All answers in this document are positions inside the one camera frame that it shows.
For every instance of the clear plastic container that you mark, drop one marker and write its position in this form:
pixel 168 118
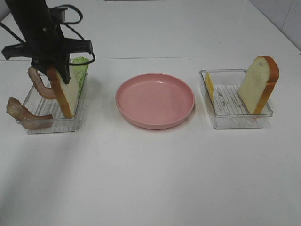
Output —
pixel 40 106
pixel 228 110

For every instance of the upright bread slice right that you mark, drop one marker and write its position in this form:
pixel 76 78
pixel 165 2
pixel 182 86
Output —
pixel 258 83

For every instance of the pink round plate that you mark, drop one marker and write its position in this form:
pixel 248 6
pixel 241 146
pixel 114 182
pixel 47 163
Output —
pixel 155 101

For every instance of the bread slice with orange crust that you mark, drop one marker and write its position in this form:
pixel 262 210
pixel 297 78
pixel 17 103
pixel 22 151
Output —
pixel 66 94

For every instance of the bacon strip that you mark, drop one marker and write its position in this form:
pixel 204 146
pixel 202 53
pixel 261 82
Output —
pixel 35 77
pixel 18 111

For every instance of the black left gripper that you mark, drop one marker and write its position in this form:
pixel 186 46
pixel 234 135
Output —
pixel 43 40

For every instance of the green lettuce leaf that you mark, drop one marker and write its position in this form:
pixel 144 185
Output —
pixel 81 70

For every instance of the clear left plastic container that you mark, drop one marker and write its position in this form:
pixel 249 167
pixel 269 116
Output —
pixel 40 106

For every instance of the yellow cheese slice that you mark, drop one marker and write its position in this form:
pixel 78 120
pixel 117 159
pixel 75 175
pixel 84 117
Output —
pixel 209 86

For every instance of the clear right plastic container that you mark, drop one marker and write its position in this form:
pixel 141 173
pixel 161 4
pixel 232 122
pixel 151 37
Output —
pixel 228 110

